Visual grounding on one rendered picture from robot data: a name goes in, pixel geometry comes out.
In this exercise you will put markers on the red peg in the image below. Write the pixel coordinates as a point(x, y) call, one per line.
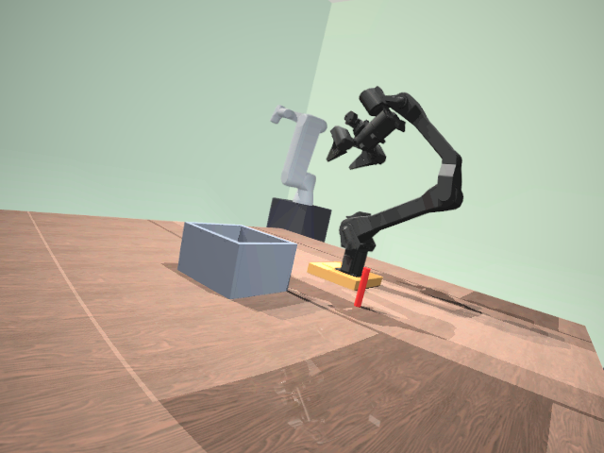
point(361, 289)

